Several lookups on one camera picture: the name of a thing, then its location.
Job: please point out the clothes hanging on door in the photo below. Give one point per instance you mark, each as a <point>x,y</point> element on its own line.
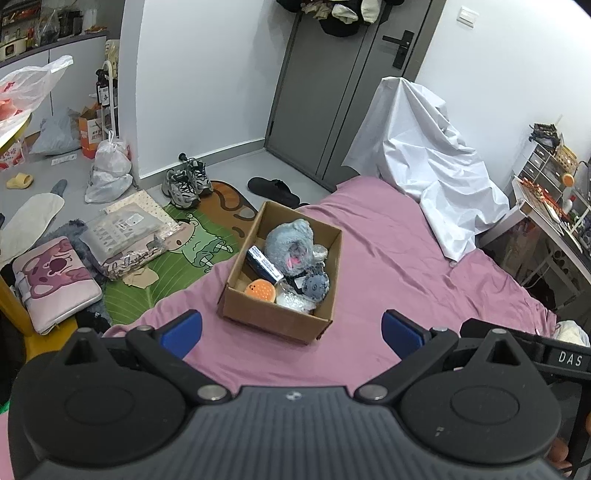
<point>341,18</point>

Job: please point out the grey plush mouse toy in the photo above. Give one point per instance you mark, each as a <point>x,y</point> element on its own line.
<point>289,247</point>

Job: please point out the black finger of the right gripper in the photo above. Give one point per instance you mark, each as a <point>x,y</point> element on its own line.
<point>478,329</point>

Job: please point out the clear bubble wrap bag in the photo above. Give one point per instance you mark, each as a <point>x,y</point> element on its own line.
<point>287,297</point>

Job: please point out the white insole slipper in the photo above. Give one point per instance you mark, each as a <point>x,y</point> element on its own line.
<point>30,222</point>

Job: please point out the pink cartoon laptop sleeve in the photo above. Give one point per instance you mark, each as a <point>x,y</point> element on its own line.
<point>53,284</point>

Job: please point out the grey plastic bag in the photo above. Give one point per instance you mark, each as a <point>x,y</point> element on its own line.
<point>59,134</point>

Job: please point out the grey sneaker right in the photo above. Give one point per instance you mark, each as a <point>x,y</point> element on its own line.
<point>195,171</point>

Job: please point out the grey door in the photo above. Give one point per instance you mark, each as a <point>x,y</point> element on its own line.
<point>327,83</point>

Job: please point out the small grey plush toy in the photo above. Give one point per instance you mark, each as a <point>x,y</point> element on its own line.
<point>316,286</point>

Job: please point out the green cartoon floor mat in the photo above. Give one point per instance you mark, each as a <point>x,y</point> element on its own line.
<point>211,233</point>

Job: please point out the pink bed sheet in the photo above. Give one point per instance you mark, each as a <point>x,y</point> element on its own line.
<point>389,259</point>

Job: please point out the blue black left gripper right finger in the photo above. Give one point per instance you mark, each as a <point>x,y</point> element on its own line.
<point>466,399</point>

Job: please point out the operator hand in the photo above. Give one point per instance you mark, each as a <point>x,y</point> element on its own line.
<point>557,457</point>

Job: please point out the bottled water pack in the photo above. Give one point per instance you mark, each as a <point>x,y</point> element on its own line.
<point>14,155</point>

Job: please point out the clear packaged bedding bag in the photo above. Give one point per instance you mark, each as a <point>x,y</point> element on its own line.
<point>121,241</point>

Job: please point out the white desk with clutter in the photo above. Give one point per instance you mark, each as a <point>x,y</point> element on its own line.
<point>543,241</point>

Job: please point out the orange cardboard box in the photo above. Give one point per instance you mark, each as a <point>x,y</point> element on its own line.
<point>90,130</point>

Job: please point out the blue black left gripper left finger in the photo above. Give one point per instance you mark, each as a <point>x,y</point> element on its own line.
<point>109,400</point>

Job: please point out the brown cardboard box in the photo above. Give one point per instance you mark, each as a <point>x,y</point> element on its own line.
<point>270,317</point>

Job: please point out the black spray bottle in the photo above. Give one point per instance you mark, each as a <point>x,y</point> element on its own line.
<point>105,88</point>

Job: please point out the white light switch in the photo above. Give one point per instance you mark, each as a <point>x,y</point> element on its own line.
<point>467,17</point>

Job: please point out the grey sneaker left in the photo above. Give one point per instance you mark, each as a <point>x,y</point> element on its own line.
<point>176,186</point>

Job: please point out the blue tissue pack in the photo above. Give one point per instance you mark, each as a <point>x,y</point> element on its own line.
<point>262,266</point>

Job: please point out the yellow slipper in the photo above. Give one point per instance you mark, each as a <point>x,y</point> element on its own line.
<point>20,181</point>

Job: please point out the white draped cloth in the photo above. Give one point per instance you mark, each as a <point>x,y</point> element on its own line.
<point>407,140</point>

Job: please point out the white red plastic bag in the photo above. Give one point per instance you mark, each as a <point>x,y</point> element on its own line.
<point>23,91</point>

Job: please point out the black door handle lock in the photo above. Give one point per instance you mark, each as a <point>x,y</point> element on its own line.
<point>404,44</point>

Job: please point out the grey sneaker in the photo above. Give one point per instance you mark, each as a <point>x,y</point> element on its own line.
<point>176,186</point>
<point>195,171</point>

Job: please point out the black slipper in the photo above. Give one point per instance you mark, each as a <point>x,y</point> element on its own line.
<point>275,190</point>

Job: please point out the hamburger plush toy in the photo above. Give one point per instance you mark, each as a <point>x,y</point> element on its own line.
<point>262,290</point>

